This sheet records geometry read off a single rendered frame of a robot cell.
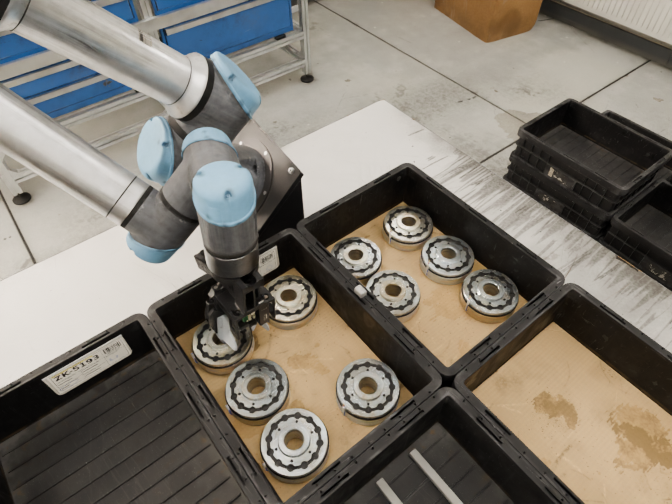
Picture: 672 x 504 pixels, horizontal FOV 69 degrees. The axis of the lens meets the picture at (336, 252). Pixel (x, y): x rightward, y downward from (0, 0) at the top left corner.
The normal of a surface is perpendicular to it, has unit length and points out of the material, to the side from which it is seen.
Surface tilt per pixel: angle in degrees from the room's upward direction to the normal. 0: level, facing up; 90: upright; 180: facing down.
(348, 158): 0
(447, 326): 0
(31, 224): 0
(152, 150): 52
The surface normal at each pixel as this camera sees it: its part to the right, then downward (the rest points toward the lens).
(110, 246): -0.01, -0.64
